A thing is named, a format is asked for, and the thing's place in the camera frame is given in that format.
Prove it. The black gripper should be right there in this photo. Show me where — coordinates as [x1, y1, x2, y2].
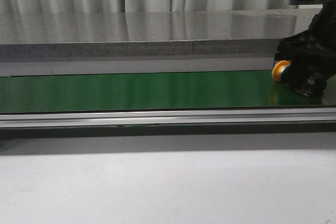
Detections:
[277, 2, 335, 97]

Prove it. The yellow mushroom push button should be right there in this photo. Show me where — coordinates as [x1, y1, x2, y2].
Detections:
[272, 60, 290, 82]

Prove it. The green conveyor belt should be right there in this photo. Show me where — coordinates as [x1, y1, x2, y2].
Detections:
[1, 70, 335, 113]

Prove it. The grey stone slab bench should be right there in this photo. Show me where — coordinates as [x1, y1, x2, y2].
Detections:
[1, 8, 319, 77]

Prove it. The aluminium conveyor side rail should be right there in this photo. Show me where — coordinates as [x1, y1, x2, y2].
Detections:
[1, 108, 335, 129]

